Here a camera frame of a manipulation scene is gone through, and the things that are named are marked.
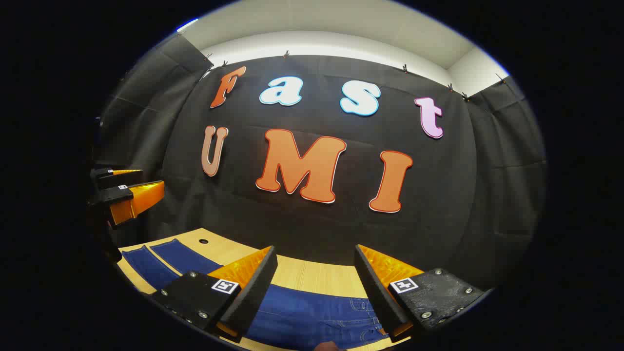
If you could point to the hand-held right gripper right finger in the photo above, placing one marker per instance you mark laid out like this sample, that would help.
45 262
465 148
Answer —
378 297

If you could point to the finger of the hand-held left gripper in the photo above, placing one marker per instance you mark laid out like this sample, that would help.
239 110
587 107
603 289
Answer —
112 195
109 178

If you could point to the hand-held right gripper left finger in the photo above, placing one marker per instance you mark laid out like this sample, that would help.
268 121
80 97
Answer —
253 297

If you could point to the blue denim jeans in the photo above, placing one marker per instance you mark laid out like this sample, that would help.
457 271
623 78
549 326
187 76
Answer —
312 317

